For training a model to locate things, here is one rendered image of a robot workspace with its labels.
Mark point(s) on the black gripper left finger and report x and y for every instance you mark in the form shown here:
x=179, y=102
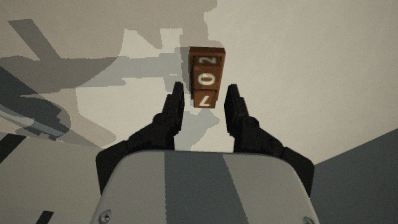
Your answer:
x=158, y=135

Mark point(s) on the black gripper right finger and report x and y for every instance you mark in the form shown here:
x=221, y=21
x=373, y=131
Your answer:
x=250, y=138

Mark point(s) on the brown wooden cube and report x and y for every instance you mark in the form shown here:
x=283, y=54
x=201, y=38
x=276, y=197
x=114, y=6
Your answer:
x=206, y=72
x=204, y=98

